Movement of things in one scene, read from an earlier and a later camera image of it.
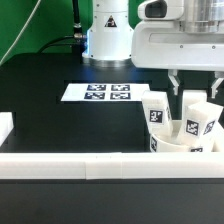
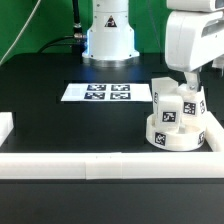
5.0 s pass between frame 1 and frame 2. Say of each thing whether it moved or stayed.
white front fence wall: stayed
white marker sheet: stayed
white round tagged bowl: moved
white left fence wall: stayed
